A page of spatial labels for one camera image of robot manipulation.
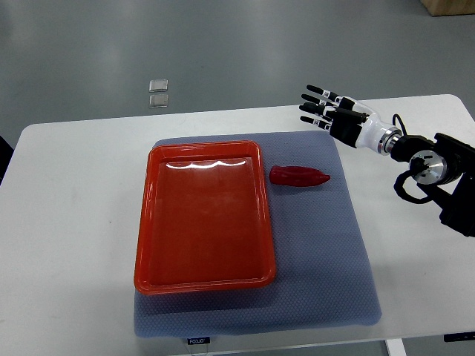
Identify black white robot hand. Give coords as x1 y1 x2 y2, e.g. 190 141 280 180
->
299 85 392 149

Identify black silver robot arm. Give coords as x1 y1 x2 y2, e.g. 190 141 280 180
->
299 85 474 237

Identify red pepper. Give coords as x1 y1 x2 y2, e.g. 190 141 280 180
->
269 165 330 188

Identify red plastic tray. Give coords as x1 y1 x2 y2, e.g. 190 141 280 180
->
134 140 276 296

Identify cardboard box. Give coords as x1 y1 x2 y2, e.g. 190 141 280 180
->
421 0 475 16

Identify upper silver floor plate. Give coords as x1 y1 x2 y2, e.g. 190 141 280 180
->
148 79 168 93

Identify white table leg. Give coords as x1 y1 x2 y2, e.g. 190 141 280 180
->
384 338 407 356

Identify black label tag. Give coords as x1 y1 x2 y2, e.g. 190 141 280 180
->
187 337 211 346

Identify black table control panel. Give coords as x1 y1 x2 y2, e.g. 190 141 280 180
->
443 332 475 343

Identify dark object at left edge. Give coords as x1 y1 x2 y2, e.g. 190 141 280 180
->
0 136 14 182

